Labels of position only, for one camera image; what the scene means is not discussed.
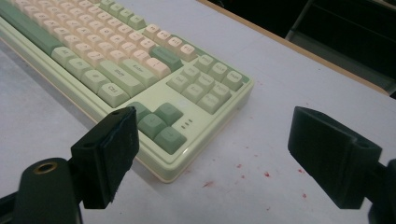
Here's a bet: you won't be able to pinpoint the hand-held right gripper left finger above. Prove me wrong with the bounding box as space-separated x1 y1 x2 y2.
70 105 141 210

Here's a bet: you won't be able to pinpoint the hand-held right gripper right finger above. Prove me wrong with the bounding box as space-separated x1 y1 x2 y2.
287 105 384 210

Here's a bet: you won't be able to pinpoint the green and cream mechanical keyboard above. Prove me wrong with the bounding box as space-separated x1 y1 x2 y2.
0 0 255 184

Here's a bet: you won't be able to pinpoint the dark metal frame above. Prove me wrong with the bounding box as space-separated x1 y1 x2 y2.
284 0 396 96

